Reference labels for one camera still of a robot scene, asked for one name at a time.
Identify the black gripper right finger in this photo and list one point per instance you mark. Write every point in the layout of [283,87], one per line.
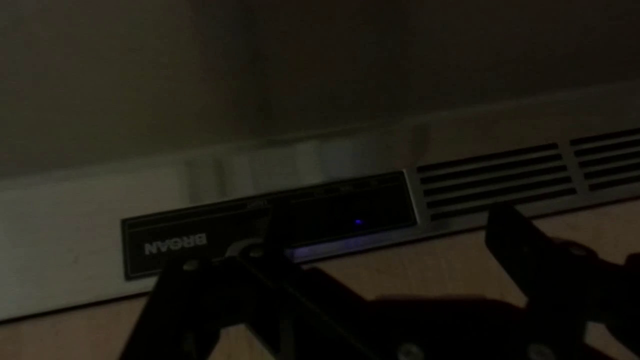
[552,281]

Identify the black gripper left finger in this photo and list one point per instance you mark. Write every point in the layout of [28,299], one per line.
[200,312]

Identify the stainless steel range hood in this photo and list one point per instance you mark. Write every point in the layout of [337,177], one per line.
[81,241]

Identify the wooden cabinet above hood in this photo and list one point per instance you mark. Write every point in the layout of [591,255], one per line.
[433,266]

